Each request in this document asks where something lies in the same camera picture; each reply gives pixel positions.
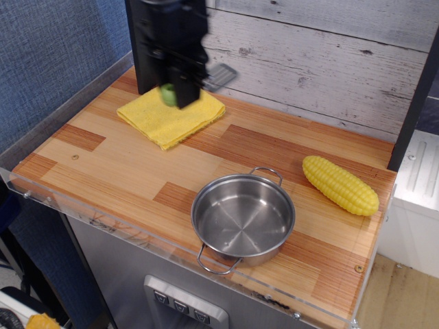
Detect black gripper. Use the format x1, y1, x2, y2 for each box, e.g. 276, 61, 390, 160
139, 1, 209, 109

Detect green handled grey toy spatula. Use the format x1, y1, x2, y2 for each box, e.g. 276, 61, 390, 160
160, 63, 238, 106

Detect yellow folded cloth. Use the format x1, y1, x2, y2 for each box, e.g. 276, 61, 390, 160
117, 87, 226, 150

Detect stainless steel pot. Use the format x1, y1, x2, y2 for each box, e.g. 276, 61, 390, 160
191, 167, 296, 276

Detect yellow toy corn cob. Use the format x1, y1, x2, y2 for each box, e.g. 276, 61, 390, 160
302, 156, 379, 216

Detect silver button control panel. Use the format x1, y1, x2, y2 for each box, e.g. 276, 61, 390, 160
143, 275, 229, 328

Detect white grey side appliance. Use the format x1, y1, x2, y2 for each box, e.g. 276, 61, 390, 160
377, 130, 438, 278

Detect clear acrylic table guard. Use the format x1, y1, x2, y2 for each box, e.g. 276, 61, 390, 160
0, 167, 399, 329

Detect yellow object bottom left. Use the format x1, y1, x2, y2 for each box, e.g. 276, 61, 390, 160
25, 313, 61, 329

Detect black vertical post right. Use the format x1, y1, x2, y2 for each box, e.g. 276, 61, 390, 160
388, 0, 439, 171

